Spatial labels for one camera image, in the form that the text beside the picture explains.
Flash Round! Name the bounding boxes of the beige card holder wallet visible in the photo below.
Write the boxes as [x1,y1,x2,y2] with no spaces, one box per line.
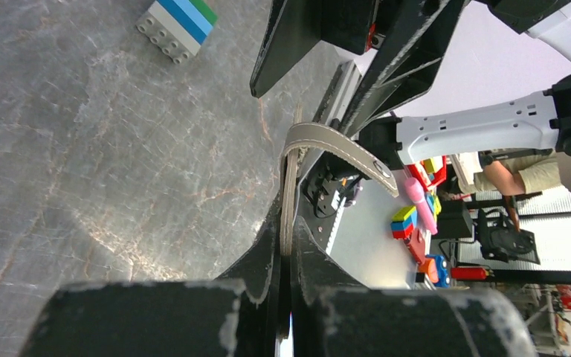
[279,112,399,257]

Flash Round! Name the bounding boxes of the stacked toy brick block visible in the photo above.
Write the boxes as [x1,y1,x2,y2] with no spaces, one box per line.
[135,0,218,64]

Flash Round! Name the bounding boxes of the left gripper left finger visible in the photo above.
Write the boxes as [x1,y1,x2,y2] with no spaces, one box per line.
[20,200,280,356]

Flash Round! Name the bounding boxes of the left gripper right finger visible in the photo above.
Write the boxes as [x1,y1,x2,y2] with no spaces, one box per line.
[290,217,537,356]

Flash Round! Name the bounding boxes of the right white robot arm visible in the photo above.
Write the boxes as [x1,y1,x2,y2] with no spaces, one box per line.
[250,1,571,170]

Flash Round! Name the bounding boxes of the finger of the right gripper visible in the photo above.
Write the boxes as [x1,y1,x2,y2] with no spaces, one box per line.
[249,0,379,98]
[342,1,465,136]

